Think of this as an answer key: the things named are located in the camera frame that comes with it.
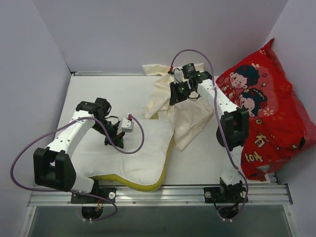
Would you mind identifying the white pillow yellow edge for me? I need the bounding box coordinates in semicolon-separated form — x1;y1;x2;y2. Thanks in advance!
72;119;174;192

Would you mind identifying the cream pillowcase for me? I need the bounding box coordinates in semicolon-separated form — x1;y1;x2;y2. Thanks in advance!
142;64;213;151

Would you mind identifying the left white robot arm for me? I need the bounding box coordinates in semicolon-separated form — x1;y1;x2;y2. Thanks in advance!
33;98;124;203

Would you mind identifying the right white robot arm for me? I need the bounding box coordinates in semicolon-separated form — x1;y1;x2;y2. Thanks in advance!
169;72;249;202

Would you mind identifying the red cartoon print bag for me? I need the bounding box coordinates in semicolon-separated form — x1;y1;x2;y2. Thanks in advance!
216;39;316;181

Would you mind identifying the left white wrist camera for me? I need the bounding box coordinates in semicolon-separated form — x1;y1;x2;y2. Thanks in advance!
118;118;134;134

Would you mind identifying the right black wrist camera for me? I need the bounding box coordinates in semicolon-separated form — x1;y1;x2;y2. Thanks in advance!
182;63;199;79

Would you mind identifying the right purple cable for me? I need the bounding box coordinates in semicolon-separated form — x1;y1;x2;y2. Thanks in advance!
169;49;249;221

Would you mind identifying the purple cable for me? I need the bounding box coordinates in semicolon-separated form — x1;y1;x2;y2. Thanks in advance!
9;114;146;221
169;49;249;221

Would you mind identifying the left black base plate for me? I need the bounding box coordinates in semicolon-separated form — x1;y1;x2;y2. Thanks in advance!
70;186;117;204

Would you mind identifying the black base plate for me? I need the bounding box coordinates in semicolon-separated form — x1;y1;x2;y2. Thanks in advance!
70;186;117;204
203;187;248;204

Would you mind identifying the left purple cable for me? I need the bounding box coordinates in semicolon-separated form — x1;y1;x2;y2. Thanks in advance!
9;114;146;221

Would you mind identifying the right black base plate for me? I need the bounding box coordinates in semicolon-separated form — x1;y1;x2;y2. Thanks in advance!
203;187;248;204

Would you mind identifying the aluminium mounting rail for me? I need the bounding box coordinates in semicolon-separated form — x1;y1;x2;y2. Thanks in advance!
28;184;292;207

